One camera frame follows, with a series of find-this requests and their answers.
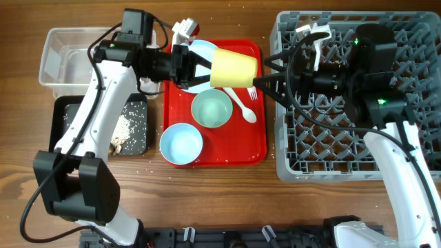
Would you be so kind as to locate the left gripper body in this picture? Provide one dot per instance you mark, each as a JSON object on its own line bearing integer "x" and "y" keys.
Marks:
{"x": 169, "y": 66}

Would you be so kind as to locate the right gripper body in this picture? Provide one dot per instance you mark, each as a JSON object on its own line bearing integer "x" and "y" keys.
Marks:
{"x": 308, "y": 80}

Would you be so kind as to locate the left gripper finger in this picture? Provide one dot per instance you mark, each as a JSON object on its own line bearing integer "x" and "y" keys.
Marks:
{"x": 195, "y": 59}
{"x": 198, "y": 80}

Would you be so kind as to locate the light blue plate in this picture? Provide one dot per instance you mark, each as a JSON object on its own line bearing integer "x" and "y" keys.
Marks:
{"x": 206, "y": 50}

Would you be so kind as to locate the white plastic fork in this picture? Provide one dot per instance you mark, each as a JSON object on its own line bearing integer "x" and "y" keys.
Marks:
{"x": 252, "y": 91}

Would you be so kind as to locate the yellow cup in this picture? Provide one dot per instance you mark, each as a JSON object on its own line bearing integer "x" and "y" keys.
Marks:
{"x": 232, "y": 69}

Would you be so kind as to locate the green bowl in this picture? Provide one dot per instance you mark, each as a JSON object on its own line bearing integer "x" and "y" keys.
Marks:
{"x": 211, "y": 108}

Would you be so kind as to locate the white plastic spoon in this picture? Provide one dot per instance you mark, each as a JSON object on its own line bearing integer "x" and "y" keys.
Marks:
{"x": 247, "y": 113}

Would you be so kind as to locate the light blue bowl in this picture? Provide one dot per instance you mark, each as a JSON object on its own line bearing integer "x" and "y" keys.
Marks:
{"x": 181, "y": 144}

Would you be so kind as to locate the food scraps and rice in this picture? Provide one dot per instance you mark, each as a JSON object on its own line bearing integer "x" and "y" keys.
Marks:
{"x": 130, "y": 135}

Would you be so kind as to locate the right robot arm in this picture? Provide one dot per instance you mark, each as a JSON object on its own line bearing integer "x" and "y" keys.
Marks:
{"x": 380, "y": 112}

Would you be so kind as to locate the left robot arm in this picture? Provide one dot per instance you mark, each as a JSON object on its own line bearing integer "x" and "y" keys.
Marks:
{"x": 74, "y": 180}

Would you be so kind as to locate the grey dishwasher rack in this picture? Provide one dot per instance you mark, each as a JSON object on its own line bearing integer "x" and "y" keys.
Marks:
{"x": 309, "y": 153}

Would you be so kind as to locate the red serving tray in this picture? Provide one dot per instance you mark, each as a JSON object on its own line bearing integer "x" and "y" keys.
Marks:
{"x": 236, "y": 143}

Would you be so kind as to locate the black plastic tray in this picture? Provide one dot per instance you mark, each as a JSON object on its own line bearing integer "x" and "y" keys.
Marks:
{"x": 61, "y": 101}

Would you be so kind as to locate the clear plastic bin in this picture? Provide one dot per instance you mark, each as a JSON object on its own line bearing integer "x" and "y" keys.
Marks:
{"x": 65, "y": 67}

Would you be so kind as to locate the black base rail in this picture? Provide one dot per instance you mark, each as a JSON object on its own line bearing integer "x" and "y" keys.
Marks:
{"x": 302, "y": 236}

